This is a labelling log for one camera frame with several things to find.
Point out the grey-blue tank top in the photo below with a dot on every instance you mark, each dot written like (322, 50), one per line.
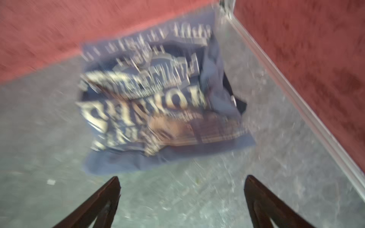
(157, 96)

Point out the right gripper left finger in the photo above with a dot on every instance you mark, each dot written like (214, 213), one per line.
(98, 210)

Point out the right corner aluminium profile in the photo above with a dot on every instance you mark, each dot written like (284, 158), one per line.
(333, 146)

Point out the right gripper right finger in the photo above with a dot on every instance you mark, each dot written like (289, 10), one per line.
(266, 209)

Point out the navy tank top red trim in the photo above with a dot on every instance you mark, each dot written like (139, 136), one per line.
(240, 105)

